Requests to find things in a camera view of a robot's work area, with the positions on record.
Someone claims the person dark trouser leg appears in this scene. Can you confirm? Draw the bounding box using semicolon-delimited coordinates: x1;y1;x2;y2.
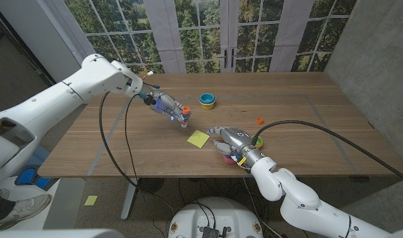
0;188;17;223

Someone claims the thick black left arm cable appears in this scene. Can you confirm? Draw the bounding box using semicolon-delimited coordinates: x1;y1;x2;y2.
98;91;139;189

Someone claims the thin black left camera cable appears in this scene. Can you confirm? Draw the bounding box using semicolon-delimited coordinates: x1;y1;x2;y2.
124;94;176;216

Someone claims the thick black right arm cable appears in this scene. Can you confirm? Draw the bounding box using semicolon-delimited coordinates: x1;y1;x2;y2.
252;120;403;185

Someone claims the grey sneaker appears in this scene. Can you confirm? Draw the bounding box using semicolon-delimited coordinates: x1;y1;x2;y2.
0;194;52;231

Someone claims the white table leg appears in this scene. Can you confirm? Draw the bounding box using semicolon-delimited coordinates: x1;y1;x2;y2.
120;177;139;221

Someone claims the yellow sticky note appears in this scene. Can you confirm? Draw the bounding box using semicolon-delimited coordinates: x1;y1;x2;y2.
186;129;211;149

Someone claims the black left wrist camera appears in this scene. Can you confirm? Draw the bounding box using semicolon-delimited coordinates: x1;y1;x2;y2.
138;92;156;106

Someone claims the blue black foot pedal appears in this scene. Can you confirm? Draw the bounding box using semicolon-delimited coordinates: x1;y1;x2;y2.
15;164;60;192

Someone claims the black round fan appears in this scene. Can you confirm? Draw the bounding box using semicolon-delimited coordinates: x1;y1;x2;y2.
137;177;165;194

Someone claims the blue plastic bin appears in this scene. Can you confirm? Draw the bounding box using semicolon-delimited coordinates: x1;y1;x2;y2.
32;145;50;166

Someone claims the white floor cable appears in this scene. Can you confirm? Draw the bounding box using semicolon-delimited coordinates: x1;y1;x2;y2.
242;177;283;238

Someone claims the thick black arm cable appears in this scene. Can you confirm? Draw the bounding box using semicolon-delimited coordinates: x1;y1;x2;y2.
98;91;139;189
252;120;403;185

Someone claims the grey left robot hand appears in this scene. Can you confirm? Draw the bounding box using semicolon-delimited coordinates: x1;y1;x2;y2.
140;84;186;124

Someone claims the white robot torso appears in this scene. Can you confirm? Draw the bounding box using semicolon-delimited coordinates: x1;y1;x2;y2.
168;196;264;238

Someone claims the orange white glue stick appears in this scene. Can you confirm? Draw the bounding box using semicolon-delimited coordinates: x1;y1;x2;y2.
180;106;192;129

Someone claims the printed window forest backdrop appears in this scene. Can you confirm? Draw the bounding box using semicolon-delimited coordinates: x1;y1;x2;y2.
62;0;357;74

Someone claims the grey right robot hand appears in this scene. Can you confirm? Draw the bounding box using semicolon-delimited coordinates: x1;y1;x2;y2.
206;126;267;168

